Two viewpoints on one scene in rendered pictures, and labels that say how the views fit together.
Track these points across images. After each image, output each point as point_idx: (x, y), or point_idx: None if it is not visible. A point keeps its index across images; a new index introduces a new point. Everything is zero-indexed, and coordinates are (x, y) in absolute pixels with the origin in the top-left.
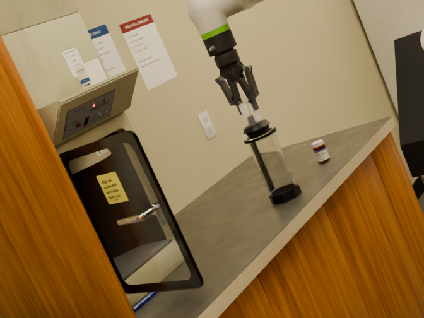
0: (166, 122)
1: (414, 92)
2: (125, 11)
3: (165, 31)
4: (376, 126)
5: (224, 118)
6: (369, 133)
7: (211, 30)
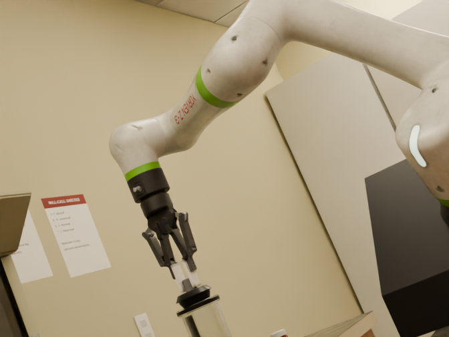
0: (91, 319)
1: (395, 230)
2: (51, 185)
3: (100, 215)
4: (353, 321)
5: (170, 325)
6: (345, 327)
7: (136, 166)
